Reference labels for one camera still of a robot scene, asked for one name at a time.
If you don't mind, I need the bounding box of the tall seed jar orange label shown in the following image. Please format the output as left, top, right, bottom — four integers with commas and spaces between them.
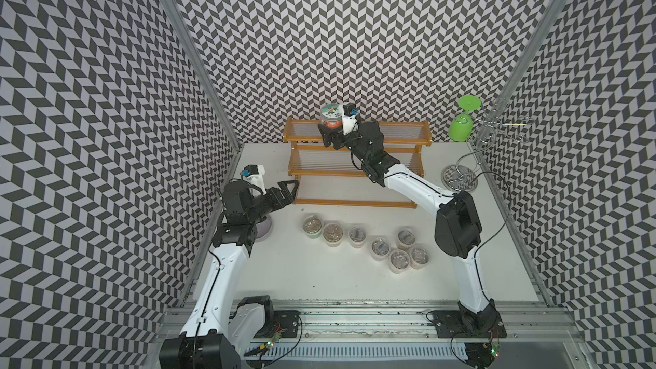
319, 104, 343, 131

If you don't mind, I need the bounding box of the green label seed cup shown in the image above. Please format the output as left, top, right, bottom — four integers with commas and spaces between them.
302, 215, 323, 238

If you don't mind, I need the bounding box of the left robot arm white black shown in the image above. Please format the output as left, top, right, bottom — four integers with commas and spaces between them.
159, 179, 299, 368

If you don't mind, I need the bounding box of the wooden two-tier shelf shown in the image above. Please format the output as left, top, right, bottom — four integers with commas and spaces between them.
283, 118, 432, 208

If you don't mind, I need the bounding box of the seed cup red label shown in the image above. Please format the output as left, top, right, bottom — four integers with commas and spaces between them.
348, 225, 367, 249

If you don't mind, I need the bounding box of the seed cup back right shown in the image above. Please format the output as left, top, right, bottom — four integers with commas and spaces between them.
396, 228, 417, 250

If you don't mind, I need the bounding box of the seed cup centre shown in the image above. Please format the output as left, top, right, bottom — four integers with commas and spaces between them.
369, 237, 391, 261

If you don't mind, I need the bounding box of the seed cup front middle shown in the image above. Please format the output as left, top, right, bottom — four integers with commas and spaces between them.
388, 249, 411, 274

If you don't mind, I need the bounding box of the seed cup front right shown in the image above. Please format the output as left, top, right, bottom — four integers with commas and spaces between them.
408, 244, 431, 270

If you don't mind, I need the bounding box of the lilac bowl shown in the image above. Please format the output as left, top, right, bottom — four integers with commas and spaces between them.
256, 215, 273, 242

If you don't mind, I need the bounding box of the green plastic wine glass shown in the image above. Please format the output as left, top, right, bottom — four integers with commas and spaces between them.
449, 95, 482, 143

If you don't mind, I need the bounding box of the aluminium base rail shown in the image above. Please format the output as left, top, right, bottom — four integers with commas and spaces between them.
247, 300, 596, 368

